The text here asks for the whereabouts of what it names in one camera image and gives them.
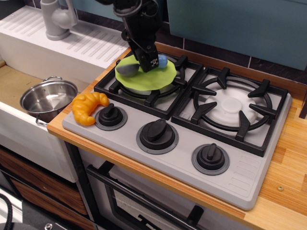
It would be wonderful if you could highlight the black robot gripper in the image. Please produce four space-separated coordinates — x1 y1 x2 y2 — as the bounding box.
113 0 162 72

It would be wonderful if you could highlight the blue grey toy spoon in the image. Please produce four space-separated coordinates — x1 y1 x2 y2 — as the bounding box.
115 54 168 78

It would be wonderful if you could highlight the orange toy croissant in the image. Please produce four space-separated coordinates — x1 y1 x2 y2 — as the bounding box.
72 92 109 126

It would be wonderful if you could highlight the green plastic plate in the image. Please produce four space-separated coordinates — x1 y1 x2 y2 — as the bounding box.
115 55 177 91

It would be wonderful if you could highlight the small steel pot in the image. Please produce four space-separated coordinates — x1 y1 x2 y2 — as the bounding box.
20 76 78 126

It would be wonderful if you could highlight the white toy sink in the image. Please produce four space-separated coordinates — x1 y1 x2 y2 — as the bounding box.
0 6 128 183

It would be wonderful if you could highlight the left black burner grate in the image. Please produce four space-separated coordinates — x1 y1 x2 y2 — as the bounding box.
94 54 204 120

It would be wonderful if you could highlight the black burner grate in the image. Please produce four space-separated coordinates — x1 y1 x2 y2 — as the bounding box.
94 54 204 120
172 67 292 157

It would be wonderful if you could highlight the left black stove knob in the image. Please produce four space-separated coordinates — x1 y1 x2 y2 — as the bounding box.
95 103 128 131

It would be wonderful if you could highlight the black stove knob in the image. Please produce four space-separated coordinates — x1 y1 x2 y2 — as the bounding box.
136 119 179 155
95 103 128 131
191 143 230 176

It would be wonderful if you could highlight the middle black stove knob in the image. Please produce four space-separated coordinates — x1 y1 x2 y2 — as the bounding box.
136 119 179 155

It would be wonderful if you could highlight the grey toy faucet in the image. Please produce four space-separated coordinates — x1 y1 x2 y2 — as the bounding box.
40 0 78 41

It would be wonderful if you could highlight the right black burner grate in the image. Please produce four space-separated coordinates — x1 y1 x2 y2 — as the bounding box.
172 67 292 157

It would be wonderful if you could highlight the right black stove knob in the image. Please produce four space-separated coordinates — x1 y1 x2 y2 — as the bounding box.
191 143 230 176

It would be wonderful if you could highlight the grey toy stove top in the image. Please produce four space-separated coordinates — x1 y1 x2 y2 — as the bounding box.
61 45 293 211

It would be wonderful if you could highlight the wooden drawer front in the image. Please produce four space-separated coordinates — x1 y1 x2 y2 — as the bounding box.
0 146 95 230

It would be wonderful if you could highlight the black oven door handle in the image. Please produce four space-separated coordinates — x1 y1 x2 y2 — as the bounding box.
86 165 199 230

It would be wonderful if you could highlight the black cable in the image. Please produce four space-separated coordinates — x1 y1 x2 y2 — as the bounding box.
0 193 13 230

